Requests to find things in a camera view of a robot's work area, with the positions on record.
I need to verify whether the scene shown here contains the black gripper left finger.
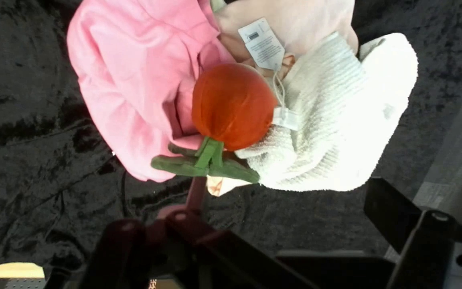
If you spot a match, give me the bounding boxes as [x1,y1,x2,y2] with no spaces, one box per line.
[79,175,318,289]

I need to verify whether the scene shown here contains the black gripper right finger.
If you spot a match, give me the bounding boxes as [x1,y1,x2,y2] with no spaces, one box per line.
[365,176,459,289]

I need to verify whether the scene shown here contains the large white terry towel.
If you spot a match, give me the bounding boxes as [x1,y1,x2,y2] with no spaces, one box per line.
[206,30,421,197]

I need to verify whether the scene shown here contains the red plush tomato toy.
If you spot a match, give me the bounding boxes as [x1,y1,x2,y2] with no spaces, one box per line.
[150,62,281,186]

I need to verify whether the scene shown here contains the pink cloth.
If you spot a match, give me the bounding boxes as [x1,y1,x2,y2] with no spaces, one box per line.
[66,0,238,183]

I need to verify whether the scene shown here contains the peach cream cloth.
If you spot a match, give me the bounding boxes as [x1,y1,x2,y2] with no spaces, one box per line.
[209,0,361,72]

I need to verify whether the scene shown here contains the black velvet tablecloth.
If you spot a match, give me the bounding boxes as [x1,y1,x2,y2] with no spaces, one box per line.
[0,0,462,274]

